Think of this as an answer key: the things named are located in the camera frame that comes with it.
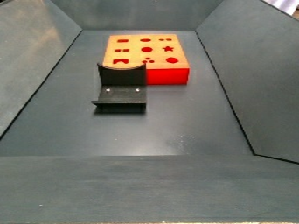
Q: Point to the red shape sorting board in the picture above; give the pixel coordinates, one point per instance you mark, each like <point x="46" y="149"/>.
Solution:
<point x="156" y="50"/>

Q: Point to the black curved holder stand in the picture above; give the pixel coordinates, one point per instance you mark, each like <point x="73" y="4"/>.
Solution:
<point x="122" y="90"/>

